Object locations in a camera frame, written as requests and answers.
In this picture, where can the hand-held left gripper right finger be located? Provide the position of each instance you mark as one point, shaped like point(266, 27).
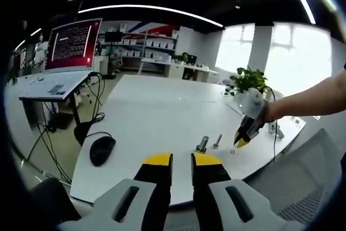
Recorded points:
point(243, 204)

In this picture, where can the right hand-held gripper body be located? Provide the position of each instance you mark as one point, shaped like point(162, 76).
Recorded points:
point(252, 105)

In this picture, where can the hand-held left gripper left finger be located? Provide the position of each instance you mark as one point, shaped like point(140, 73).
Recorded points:
point(116, 204)

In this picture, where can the small steel threaded stud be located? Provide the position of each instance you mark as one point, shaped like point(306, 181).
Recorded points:
point(217, 141)

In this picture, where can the large steel threaded stud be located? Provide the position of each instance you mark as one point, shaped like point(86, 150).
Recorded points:
point(204, 141)

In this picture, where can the large steel washer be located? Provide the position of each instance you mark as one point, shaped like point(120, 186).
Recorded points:
point(199, 150)

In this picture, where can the potted green plant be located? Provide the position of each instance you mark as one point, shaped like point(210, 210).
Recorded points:
point(250, 79)

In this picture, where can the black computer mouse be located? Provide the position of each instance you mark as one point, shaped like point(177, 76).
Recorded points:
point(102, 151)

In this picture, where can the grey mesh office chair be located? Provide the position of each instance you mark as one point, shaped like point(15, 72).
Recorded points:
point(302, 177)

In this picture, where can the long white desk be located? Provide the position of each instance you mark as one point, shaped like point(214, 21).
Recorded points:
point(183, 70)

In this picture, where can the leafy desk plant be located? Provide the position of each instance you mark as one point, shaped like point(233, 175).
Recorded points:
point(181, 58)

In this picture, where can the black box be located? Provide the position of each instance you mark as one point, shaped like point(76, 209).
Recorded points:
point(60, 122)

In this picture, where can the shelf with white bins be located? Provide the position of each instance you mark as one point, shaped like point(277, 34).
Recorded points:
point(151, 44)

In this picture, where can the white standing desk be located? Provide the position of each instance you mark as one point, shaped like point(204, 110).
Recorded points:
point(51, 86)

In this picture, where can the white cabinet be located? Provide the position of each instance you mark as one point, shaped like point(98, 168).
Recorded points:
point(101, 66)

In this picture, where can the ceiling light strip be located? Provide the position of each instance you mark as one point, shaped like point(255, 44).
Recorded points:
point(151, 9)

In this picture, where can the black monitor on stand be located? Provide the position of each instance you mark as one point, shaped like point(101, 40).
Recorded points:
point(113, 36)

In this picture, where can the white laptop with red screen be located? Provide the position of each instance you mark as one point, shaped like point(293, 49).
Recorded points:
point(71, 44)

